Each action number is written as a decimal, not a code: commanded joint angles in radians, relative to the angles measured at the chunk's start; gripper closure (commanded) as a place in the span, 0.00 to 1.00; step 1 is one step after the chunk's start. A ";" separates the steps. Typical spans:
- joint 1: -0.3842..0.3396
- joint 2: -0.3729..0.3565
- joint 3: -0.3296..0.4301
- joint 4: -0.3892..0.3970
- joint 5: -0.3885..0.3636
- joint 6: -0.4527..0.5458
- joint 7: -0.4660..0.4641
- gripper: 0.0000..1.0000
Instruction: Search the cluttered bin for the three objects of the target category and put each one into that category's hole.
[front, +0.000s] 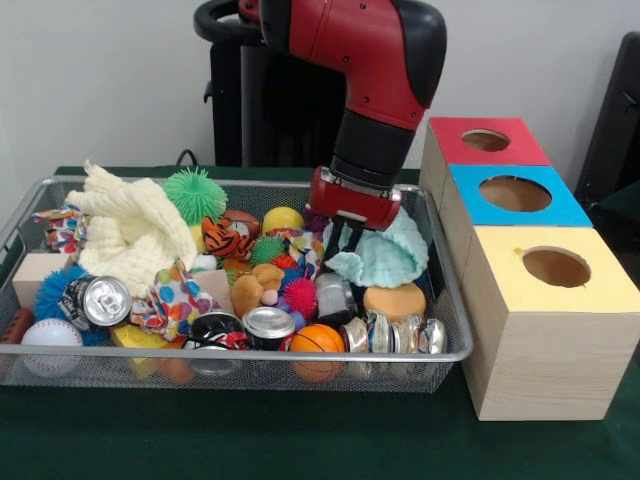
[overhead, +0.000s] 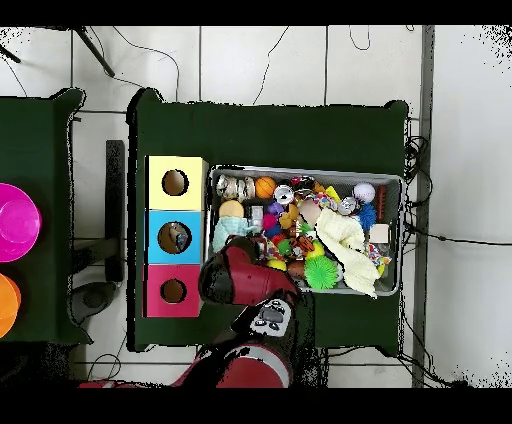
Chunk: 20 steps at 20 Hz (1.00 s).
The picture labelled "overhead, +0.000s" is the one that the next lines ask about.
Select white baseball red stitching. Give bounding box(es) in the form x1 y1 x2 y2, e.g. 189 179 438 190
353 181 377 203

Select round orange sponge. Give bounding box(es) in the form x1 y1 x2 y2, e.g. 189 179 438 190
218 199 246 219

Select pink plastic bowl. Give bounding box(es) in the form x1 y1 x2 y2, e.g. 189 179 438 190
0 182 43 263

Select colourful dotted packet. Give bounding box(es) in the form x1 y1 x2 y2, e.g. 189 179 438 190
309 192 337 212

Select orange plastic bowl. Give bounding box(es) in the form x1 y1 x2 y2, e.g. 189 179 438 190
0 272 22 339

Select crushed clear bottle blue label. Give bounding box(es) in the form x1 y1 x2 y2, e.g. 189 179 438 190
169 222 190 252

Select green spiky rubber ball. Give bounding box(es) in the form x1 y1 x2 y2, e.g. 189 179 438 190
303 254 340 291

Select small orange basketball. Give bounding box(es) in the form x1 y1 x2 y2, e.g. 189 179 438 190
254 176 277 200

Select mint green knitted cloth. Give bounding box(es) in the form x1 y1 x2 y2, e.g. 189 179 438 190
211 215 259 253

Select wooden box with three holes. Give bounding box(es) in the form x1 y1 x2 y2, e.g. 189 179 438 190
142 155 209 319

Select crushed silver can black label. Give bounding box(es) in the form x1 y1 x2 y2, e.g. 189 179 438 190
336 194 358 216

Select dark green table cloth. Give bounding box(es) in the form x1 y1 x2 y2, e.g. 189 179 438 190
126 87 410 357
0 87 93 346

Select cream knitted cloth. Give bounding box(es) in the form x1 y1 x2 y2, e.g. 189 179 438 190
314 207 381 299

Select black tripod leg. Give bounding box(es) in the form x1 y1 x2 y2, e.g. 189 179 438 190
73 26 116 78

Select black floor stand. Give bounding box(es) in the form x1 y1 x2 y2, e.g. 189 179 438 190
71 139 126 325

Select shallow wire mesh bin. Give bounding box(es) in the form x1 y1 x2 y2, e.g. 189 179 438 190
203 164 403 298

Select small tiger plush toy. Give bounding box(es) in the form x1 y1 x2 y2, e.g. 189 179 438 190
290 235 317 257

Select blue spiky rubber ball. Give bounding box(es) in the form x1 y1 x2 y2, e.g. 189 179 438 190
356 201 378 232

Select plain wooden block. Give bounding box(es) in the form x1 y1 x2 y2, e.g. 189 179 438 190
369 223 390 244

